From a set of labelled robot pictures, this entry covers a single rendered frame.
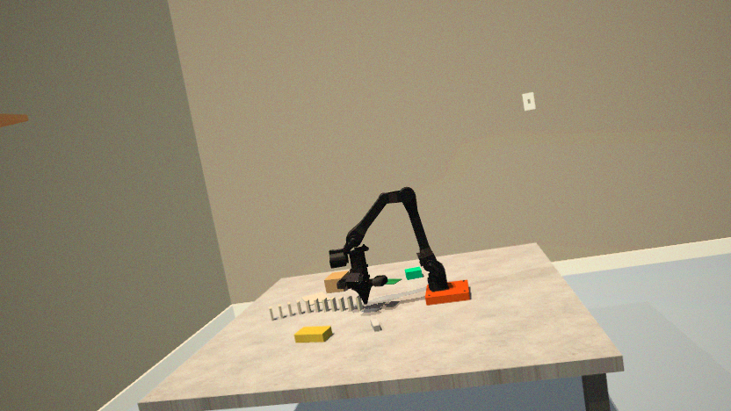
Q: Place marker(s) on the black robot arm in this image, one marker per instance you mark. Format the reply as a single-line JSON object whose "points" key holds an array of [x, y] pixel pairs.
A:
{"points": [[437, 280]]}

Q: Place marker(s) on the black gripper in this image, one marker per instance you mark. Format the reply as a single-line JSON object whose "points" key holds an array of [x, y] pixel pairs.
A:
{"points": [[364, 290]]}

